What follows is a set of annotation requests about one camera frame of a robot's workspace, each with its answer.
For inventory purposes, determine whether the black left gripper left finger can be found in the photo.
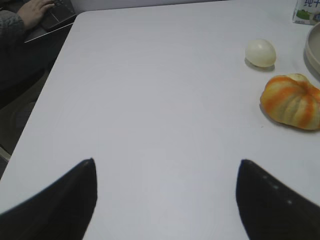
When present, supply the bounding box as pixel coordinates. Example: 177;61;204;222
0;158;98;240

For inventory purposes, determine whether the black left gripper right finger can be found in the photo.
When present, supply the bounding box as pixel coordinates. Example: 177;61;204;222
236;159;320;240

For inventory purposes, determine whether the white egg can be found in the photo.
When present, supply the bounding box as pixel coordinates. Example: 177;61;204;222
245;39;277;68

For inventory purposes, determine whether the grey knitted sleeve forearm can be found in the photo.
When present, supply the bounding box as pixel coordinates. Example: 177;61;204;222
0;10;26;55

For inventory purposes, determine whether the beige round plate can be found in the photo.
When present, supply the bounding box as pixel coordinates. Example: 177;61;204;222
304;23;320;82

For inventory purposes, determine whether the person's hand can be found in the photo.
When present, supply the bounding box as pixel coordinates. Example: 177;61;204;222
17;0;55;30

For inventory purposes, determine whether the orange striped pumpkin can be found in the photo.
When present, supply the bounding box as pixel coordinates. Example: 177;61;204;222
260;73;320;131

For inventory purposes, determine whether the black laptop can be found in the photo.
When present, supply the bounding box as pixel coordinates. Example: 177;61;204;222
24;0;77;43

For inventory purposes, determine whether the white milk carton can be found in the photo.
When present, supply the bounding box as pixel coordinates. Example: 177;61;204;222
292;0;320;25

